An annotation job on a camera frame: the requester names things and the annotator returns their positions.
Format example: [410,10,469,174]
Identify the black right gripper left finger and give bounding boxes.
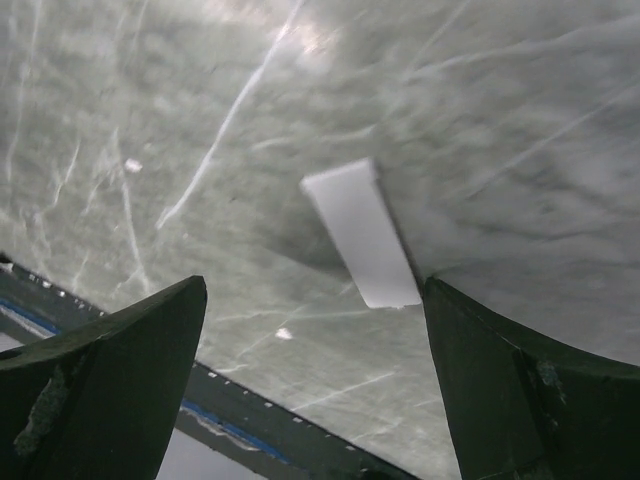
[1,276,206,479]

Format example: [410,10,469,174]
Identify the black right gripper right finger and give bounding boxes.
[423,278,639,479]

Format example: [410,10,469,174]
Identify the white battery cover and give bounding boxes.
[300,158,421,309]

